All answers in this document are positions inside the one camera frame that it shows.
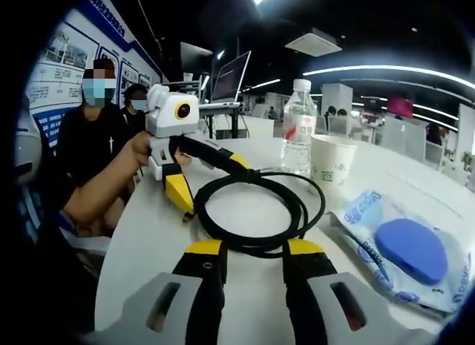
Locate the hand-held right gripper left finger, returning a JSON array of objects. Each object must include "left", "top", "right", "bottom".
[{"left": 111, "top": 239, "right": 228, "bottom": 345}]

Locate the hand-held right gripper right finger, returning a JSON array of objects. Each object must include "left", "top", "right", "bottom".
[{"left": 281, "top": 237, "right": 409, "bottom": 345}]

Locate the black cable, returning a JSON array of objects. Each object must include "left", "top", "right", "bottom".
[{"left": 180, "top": 165, "right": 327, "bottom": 260}]

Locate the clear water bottle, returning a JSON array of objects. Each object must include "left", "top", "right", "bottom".
[{"left": 281, "top": 79, "right": 318, "bottom": 180}]

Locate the wet wipes pack blue lid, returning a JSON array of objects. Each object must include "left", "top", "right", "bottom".
[{"left": 328, "top": 190, "right": 474, "bottom": 317}]

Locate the white paper cup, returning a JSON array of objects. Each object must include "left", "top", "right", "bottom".
[{"left": 309, "top": 134, "right": 358, "bottom": 194}]

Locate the person's left hand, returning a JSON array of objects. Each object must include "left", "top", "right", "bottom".
[{"left": 124, "top": 131, "right": 193, "bottom": 170}]

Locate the white table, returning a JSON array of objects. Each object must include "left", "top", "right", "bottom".
[{"left": 94, "top": 137, "right": 475, "bottom": 345}]

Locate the dark computer monitor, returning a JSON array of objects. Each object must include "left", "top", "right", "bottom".
[{"left": 180, "top": 42, "right": 214, "bottom": 82}]

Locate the silver laptop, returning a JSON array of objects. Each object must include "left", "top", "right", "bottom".
[{"left": 200, "top": 50, "right": 252, "bottom": 109}]

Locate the white grey worn device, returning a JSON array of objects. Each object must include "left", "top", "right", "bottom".
[{"left": 14, "top": 96, "right": 42, "bottom": 183}]

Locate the ceiling air vent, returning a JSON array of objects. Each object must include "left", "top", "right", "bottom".
[{"left": 284, "top": 27, "right": 344, "bottom": 58}]

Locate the dark shirt with blue print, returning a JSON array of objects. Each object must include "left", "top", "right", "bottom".
[{"left": 10, "top": 181, "right": 97, "bottom": 323}]

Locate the pink hanging sign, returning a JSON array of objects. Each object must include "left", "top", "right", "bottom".
[{"left": 387, "top": 96, "right": 414, "bottom": 118}]

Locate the green potted plant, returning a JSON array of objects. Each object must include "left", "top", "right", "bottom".
[{"left": 459, "top": 150, "right": 475, "bottom": 172}]

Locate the blue white wall display board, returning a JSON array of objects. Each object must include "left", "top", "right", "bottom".
[{"left": 29, "top": 0, "right": 164, "bottom": 149}]

